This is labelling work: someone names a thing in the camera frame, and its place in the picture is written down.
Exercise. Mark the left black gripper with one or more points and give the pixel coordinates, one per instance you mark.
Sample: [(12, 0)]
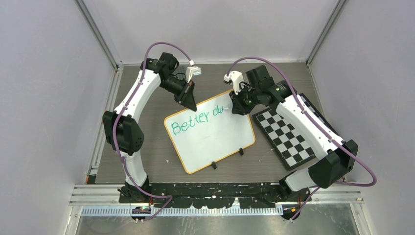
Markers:
[(187, 97)]

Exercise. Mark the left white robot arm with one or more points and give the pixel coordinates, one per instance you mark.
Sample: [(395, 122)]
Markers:
[(121, 127)]

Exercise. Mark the grey studded baseplate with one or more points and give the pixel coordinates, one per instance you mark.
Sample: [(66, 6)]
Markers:
[(180, 71)]

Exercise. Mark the aluminium rail frame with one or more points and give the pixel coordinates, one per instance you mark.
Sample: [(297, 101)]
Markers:
[(259, 164)]

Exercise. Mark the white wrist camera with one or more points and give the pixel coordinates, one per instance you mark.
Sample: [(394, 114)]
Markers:
[(235, 78), (192, 71)]

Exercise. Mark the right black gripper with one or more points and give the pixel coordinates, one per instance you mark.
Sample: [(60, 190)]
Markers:
[(239, 106)]

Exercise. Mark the black white checkerboard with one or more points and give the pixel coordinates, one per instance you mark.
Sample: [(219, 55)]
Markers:
[(294, 138)]

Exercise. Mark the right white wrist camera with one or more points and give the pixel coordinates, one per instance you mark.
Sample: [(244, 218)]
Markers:
[(235, 78)]

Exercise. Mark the yellow framed whiteboard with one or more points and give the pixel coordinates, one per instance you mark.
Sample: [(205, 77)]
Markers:
[(210, 134)]

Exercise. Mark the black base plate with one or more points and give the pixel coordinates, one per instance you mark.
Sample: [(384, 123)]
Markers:
[(211, 195)]

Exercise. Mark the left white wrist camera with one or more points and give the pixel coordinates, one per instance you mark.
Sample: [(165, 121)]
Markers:
[(192, 71)]

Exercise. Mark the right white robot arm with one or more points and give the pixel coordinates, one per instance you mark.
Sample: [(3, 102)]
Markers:
[(332, 151)]

